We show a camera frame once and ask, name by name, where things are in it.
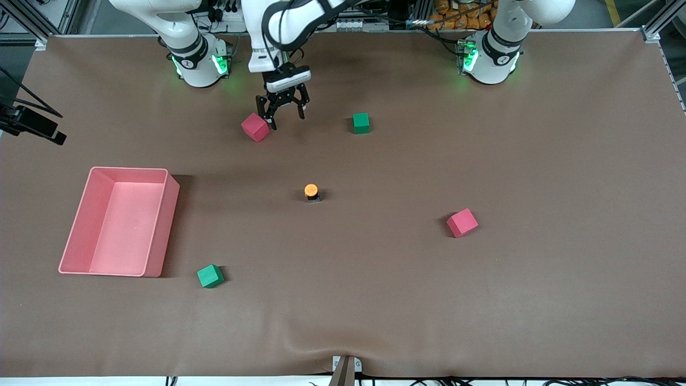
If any pink foam cube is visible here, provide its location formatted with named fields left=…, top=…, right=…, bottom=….
left=241, top=112, right=271, bottom=143
left=446, top=207, right=480, bottom=239

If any white power strip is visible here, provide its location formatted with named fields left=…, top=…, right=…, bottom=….
left=333, top=19, right=387, bottom=32

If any power strip with black plugs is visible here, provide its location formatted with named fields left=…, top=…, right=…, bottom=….
left=206, top=0, right=247, bottom=22

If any pink plastic bin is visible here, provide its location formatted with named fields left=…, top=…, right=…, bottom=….
left=58, top=166, right=181, bottom=278

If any pile of orange items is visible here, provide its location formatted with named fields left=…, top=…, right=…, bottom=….
left=426, top=0, right=496, bottom=31

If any brown table cloth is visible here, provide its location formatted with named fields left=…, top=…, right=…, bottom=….
left=0, top=29, right=686, bottom=378

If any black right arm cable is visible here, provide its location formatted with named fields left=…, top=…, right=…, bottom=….
left=0, top=68, right=63, bottom=118

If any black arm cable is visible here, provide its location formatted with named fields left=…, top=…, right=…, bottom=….
left=0, top=68, right=63, bottom=118
left=262, top=0, right=499, bottom=68

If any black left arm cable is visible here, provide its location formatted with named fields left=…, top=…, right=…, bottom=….
left=262, top=0, right=499, bottom=68

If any aluminium frame profile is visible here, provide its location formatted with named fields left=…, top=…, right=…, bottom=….
left=639, top=0, right=686, bottom=113
left=0, top=0, right=81, bottom=51

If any metal table edge bracket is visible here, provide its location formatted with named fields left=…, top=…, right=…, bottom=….
left=331, top=355, right=363, bottom=386

